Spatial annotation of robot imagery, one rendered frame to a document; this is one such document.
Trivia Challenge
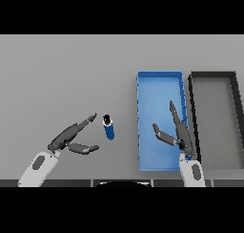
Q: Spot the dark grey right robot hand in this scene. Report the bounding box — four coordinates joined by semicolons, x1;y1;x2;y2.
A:
152;99;196;159

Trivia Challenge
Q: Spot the dark grey bin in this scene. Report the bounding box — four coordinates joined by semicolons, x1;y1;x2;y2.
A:
188;71;244;172

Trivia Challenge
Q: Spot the blue bin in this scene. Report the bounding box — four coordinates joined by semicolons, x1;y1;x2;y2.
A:
136;71;192;173

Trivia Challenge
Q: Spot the blue pipe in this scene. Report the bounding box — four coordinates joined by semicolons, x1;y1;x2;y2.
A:
102;114;115;141

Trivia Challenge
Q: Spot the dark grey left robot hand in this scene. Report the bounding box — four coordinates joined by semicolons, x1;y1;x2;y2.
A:
47;112;100;156

